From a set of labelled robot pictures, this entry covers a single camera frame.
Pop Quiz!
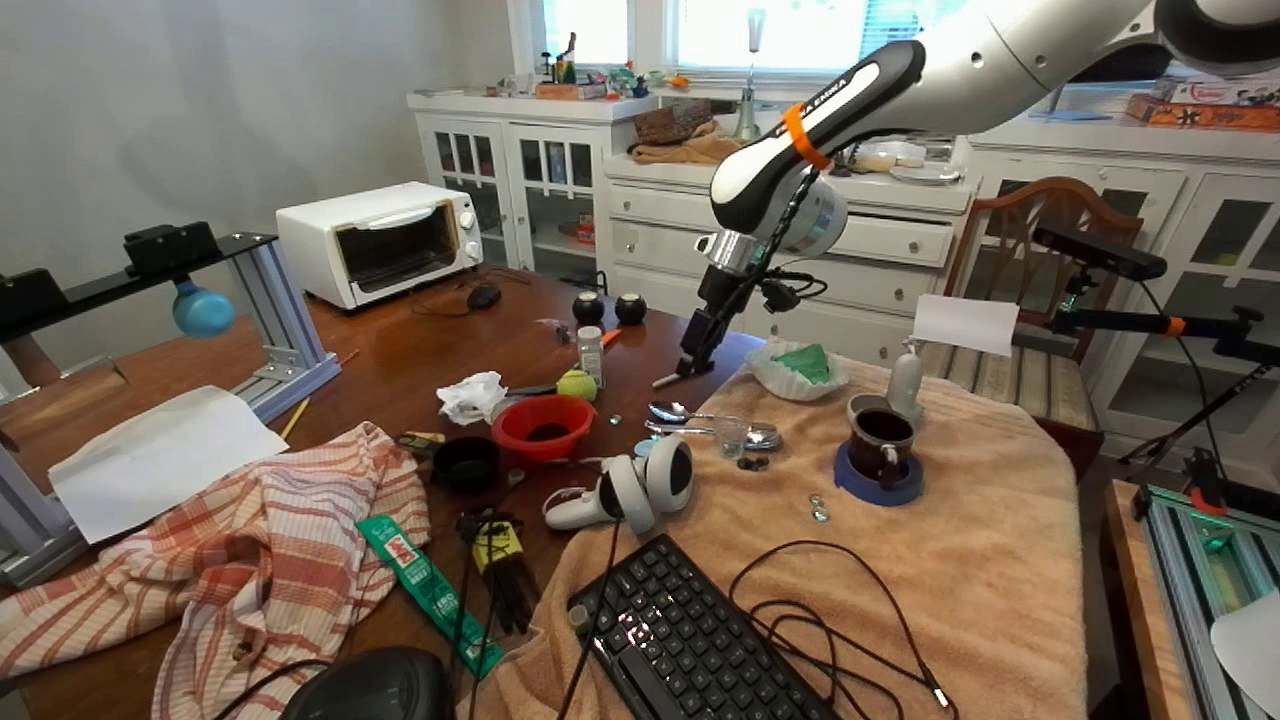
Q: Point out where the black binder clip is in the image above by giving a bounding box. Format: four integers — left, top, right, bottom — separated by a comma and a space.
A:
737, 420, 791, 475

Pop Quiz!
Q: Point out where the small shaker bottle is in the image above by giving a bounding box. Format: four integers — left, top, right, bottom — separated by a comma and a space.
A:
572, 321, 608, 377

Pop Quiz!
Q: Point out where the white paper tag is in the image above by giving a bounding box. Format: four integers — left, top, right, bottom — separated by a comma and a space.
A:
916, 292, 1024, 361

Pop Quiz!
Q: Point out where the white paper sheet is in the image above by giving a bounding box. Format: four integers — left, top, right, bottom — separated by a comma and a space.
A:
46, 382, 292, 547

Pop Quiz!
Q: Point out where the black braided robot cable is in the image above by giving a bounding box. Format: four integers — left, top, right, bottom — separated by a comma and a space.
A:
743, 195, 834, 321

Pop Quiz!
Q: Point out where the white crumpled tissue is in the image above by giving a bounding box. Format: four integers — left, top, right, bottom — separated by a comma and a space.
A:
434, 366, 518, 432

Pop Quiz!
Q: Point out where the yellow black tool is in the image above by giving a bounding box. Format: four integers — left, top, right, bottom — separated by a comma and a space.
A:
456, 509, 541, 636

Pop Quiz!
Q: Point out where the black camera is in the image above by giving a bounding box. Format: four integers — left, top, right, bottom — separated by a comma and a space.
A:
119, 219, 234, 283

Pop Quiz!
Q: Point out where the thin black cable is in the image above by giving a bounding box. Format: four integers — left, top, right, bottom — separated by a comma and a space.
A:
726, 534, 960, 716

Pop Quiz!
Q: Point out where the brown wooden chair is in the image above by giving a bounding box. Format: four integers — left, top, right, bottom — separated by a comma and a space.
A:
934, 170, 1152, 453

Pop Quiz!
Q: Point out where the white glass door cabinet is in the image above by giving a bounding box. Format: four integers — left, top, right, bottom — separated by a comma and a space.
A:
406, 88, 634, 292

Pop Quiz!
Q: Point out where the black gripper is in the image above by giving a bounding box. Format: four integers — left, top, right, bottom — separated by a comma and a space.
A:
675, 263, 756, 378

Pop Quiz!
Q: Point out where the black tripod stand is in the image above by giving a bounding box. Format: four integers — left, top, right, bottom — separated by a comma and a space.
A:
1034, 219, 1280, 515

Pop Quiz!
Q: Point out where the small clear glass jar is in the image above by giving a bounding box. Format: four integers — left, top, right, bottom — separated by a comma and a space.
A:
701, 407, 756, 455

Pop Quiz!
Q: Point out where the white drawer sideboard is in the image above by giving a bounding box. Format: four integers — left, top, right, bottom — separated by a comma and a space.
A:
599, 123, 985, 371

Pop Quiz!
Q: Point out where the teal aluminium frame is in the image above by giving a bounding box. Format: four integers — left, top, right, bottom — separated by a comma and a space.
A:
1127, 475, 1280, 720

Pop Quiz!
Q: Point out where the aluminium camera stand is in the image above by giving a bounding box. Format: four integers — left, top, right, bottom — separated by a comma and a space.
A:
0, 233, 344, 590

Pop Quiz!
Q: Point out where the red striped cloth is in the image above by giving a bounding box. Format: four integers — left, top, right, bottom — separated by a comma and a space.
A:
0, 420, 435, 720

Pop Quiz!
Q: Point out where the blue ball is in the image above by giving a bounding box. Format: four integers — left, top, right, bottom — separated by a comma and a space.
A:
170, 279, 241, 341

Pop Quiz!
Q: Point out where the green packet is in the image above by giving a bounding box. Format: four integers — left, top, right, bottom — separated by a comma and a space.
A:
775, 342, 840, 389

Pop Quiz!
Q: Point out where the long green box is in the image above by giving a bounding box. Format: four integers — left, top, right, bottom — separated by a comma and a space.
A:
352, 512, 512, 684

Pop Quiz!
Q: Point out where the white round shade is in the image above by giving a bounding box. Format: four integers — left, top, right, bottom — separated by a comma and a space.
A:
1209, 588, 1280, 720

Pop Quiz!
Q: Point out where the brown woven basket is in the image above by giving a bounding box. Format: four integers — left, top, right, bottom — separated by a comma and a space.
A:
634, 97, 719, 151

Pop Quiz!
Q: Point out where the red bowl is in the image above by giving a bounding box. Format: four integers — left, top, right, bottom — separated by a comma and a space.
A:
488, 392, 599, 466

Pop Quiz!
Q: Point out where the white toaster oven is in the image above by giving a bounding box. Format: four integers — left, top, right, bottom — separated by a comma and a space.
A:
272, 181, 488, 314

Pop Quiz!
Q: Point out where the black keyboard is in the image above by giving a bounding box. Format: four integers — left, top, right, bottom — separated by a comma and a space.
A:
570, 532, 840, 720

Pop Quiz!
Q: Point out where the yellow tennis ball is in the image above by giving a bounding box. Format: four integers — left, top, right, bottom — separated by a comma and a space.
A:
554, 365, 599, 407

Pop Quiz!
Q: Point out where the yellow pencil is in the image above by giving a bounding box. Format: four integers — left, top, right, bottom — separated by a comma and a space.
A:
276, 395, 315, 444

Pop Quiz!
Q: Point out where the small black bowl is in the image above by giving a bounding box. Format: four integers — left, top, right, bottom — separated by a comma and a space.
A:
427, 432, 510, 499

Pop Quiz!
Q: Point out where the dark metal mug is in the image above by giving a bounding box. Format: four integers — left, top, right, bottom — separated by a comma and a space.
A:
848, 392, 926, 492

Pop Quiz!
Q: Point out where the white framed window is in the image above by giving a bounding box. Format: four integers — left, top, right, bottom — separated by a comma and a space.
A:
512, 0, 997, 88

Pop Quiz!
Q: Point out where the white tall cabinet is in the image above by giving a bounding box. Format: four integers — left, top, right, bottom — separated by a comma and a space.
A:
976, 114, 1280, 482

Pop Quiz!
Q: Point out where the tan towel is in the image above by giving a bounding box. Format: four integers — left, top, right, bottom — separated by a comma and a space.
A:
463, 334, 1094, 720

